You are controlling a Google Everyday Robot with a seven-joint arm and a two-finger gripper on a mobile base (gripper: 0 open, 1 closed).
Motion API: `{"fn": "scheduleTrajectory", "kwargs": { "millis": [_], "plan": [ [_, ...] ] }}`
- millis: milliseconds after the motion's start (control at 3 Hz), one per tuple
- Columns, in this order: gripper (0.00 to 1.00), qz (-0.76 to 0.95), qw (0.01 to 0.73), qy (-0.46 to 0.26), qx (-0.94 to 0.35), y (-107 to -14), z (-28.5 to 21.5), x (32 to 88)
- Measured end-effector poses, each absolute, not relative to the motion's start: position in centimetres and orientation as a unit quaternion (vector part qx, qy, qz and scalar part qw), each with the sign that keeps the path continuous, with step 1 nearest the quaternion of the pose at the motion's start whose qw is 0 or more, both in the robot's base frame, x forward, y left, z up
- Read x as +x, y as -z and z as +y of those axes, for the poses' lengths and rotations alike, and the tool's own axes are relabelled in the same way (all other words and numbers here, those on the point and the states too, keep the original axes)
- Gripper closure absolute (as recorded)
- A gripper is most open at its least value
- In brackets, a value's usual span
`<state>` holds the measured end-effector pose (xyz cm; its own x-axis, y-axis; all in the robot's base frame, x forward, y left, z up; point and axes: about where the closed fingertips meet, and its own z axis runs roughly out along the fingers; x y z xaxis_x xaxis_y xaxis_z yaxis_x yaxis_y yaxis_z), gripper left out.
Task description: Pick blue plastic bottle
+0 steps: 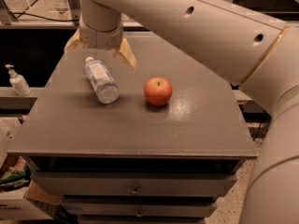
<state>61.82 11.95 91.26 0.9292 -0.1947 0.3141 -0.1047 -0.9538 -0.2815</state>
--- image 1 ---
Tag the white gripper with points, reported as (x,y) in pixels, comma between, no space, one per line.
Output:
(100,39)

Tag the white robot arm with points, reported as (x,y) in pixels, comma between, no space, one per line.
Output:
(253,51)

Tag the clear plastic water bottle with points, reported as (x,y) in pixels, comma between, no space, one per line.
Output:
(104,85)

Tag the white pump dispenser bottle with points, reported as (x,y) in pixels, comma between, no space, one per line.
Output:
(17,81)

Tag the red apple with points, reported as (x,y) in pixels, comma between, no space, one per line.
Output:
(158,91)

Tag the grey drawer cabinet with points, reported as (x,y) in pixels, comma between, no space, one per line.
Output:
(182,156)

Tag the upper drawer knob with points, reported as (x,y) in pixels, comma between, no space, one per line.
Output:
(135,191)

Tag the drawer knob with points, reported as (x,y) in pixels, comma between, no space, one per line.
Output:
(135,191)
(139,214)

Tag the cardboard box with clutter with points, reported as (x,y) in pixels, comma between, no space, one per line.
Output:
(20,197)

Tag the lower drawer knob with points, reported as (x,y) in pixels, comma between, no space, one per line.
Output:
(139,214)

